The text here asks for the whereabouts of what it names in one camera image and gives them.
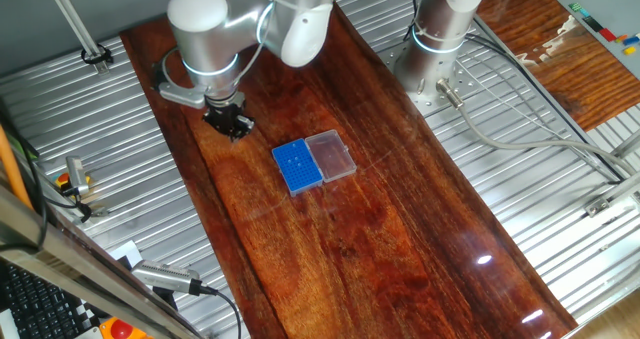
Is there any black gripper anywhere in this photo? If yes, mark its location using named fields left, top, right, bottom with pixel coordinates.
left=201, top=100, right=256, bottom=143

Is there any blue pipette tip holder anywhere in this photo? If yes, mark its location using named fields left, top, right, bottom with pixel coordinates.
left=271, top=137, right=325, bottom=198

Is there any clear plastic holder lid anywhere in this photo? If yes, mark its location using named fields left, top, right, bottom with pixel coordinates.
left=304, top=128, right=359, bottom=184

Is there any white paper sheet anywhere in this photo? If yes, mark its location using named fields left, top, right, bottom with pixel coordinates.
left=106, top=238, right=144, bottom=271

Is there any glossy dark wooden board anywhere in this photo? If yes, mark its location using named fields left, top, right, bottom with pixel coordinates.
left=118, top=0, right=579, bottom=339

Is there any thin metal pole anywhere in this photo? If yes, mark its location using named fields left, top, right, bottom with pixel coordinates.
left=40, top=0, right=109, bottom=76

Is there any orange pipe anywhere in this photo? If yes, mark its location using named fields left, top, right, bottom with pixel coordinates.
left=0, top=123, right=34, bottom=212

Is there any orange emergency stop box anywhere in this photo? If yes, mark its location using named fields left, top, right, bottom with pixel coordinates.
left=97, top=315, right=156, bottom=339

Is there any black white checkerboard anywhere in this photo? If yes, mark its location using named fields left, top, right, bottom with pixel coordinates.
left=64, top=298, right=102, bottom=338

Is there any black keyboard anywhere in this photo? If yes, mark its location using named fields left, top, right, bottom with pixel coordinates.
left=0, top=261, right=84, bottom=339

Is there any light brown wooden board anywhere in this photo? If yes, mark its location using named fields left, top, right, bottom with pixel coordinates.
left=474, top=0, right=640, bottom=133

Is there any small black block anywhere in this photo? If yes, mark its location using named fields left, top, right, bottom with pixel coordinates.
left=582, top=15, right=606, bottom=34

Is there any aluminium profile bar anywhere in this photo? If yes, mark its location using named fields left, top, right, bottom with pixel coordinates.
left=609, top=128, right=640, bottom=161
left=583, top=170, right=640, bottom=220

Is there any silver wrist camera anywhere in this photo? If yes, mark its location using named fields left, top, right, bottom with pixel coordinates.
left=158, top=80, right=208, bottom=110

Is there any gray arm cable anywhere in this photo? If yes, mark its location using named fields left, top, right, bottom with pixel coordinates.
left=161, top=3, right=267, bottom=96

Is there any black cable ring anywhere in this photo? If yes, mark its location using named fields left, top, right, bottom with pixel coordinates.
left=80, top=42, right=116, bottom=67

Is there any silver finned camera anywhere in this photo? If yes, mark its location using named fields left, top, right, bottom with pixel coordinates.
left=130, top=258, right=204, bottom=297

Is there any black camera cable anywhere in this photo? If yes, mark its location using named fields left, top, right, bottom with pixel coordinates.
left=199, top=284, right=244, bottom=339

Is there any black cable bundle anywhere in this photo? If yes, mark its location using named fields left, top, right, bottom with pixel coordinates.
left=0, top=98, right=52, bottom=253

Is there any metal frame bar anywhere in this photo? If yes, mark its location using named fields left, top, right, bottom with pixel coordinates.
left=0, top=183, right=207, bottom=339

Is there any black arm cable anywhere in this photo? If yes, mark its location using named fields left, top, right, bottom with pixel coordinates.
left=405, top=0, right=423, bottom=43

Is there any thick gray base cable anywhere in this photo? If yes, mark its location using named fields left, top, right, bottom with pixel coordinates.
left=435, top=77, right=639, bottom=177

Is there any black base cable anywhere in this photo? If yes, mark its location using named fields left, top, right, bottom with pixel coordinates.
left=462, top=31, right=626, bottom=185

